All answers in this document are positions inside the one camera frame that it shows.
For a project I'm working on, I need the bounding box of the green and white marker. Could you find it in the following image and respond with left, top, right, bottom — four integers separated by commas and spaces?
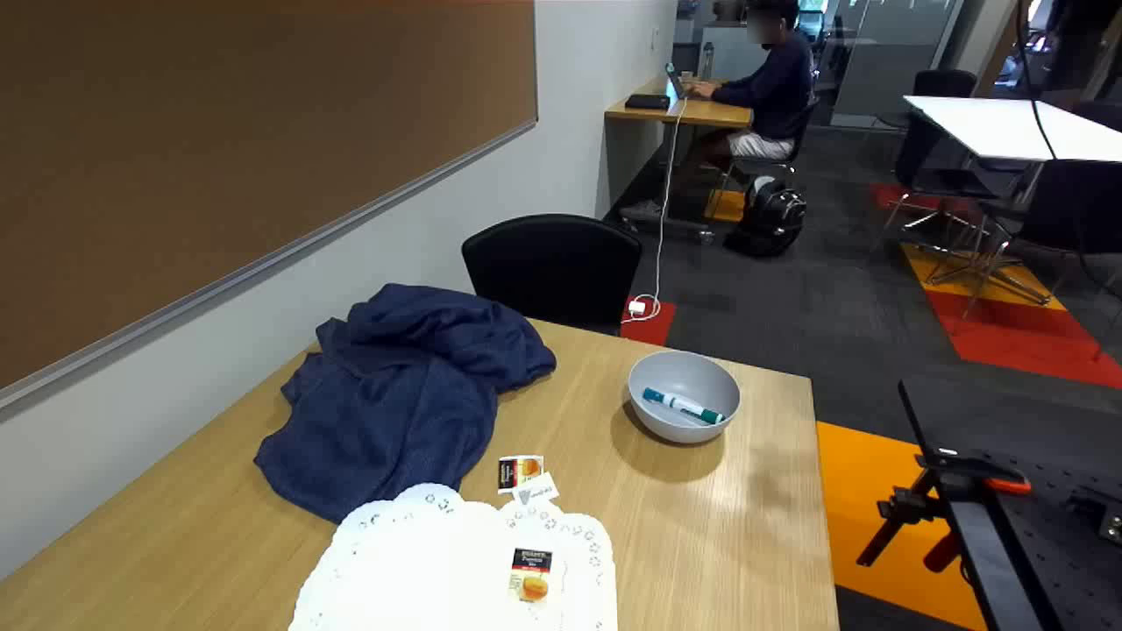
637, 385, 728, 428

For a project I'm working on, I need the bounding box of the black fabric chair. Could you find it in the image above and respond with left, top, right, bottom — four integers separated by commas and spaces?
458, 211, 647, 336

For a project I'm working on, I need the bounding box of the grey bowl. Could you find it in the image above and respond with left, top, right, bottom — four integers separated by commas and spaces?
624, 349, 742, 450

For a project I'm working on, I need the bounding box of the small white card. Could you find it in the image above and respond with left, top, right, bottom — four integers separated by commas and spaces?
508, 473, 561, 511

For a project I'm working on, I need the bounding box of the navy blue cloth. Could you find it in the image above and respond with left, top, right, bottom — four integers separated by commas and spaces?
254, 282, 561, 526

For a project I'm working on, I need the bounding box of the black bag on floor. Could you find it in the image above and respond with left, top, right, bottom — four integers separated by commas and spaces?
723, 170, 809, 263

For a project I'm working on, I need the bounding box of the open laptop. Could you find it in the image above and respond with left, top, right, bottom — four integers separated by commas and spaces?
659, 63, 696, 109

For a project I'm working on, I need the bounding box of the white paper doily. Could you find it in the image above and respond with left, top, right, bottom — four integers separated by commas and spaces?
289, 481, 622, 631

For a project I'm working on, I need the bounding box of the black office chair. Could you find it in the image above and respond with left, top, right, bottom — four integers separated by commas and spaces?
699, 86, 823, 225

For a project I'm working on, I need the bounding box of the seated person in navy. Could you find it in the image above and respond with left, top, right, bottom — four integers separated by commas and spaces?
682, 0, 822, 161

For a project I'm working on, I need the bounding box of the black meeting chair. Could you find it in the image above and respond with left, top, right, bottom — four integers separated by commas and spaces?
894, 65, 981, 190

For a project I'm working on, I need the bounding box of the white meeting table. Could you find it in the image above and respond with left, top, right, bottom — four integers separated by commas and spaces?
903, 91, 1122, 168

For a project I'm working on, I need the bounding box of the thin black pole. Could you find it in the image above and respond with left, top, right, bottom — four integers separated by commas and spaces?
1008, 0, 1062, 161

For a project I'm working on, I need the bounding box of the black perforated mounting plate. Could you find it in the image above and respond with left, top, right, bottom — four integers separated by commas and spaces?
894, 373, 1122, 631

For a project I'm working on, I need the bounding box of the white hanging cable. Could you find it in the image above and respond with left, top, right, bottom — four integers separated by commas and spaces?
649, 65, 688, 310

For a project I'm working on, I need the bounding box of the wooden wall desk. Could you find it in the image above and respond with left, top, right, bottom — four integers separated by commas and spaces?
602, 96, 758, 220

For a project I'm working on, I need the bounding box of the brown corkboard with frame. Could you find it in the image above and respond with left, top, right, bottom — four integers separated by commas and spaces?
0, 0, 545, 419

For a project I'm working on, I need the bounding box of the metal wire chair frame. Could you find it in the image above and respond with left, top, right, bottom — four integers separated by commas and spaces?
903, 187, 1058, 310

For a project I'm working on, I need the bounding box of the orange handled clamp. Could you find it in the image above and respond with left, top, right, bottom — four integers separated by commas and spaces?
919, 446, 1037, 500

